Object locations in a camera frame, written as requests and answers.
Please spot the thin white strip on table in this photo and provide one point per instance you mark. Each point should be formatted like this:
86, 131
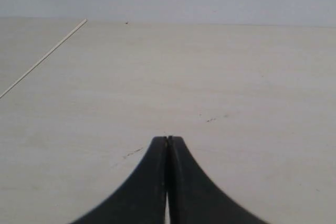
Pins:
27, 42

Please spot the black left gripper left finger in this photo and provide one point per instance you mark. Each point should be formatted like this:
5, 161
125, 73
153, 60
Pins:
142, 196

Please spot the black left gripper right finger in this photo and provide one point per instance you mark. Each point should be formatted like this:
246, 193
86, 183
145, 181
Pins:
193, 197

